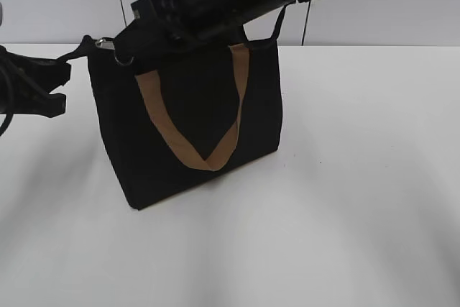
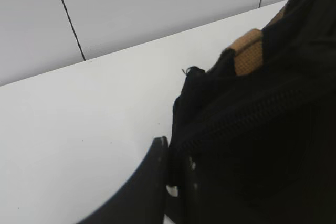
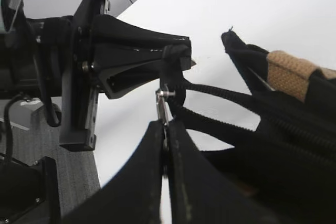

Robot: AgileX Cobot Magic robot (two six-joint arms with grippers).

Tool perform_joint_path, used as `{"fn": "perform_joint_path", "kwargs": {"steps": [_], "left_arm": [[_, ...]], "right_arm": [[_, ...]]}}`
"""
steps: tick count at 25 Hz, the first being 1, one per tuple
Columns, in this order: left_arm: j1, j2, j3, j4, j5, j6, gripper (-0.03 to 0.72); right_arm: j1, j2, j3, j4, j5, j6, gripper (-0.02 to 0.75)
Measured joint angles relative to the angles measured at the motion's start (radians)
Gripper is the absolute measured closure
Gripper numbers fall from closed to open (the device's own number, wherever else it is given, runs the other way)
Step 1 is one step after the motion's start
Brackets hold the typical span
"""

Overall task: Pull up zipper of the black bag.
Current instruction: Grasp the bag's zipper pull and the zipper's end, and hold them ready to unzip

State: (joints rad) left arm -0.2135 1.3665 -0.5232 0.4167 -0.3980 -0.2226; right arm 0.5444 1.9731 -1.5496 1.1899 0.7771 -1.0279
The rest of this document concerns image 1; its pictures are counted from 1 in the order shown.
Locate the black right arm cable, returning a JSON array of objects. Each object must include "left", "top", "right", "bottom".
[{"left": 242, "top": 3, "right": 288, "bottom": 50}]

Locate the black canvas tote bag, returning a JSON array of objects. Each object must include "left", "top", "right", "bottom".
[{"left": 57, "top": 28, "right": 283, "bottom": 211}]

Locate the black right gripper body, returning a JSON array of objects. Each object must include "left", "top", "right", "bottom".
[{"left": 129, "top": 0, "right": 299, "bottom": 49}]

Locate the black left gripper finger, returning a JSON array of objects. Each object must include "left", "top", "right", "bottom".
[
  {"left": 1, "top": 46, "right": 71, "bottom": 88},
  {"left": 17, "top": 91, "right": 67, "bottom": 118}
]

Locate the silver zipper pull with ring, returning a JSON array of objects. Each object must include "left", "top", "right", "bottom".
[{"left": 95, "top": 37, "right": 134, "bottom": 67}]

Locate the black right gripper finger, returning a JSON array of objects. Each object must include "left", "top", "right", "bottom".
[{"left": 114, "top": 21, "right": 180, "bottom": 66}]

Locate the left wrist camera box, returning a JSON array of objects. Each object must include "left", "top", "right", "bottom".
[{"left": 0, "top": 3, "right": 4, "bottom": 26}]

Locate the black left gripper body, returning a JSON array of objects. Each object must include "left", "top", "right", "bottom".
[{"left": 1, "top": 47, "right": 18, "bottom": 114}]

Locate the tan front bag handle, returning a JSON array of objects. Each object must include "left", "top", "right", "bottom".
[{"left": 136, "top": 44, "right": 250, "bottom": 171}]

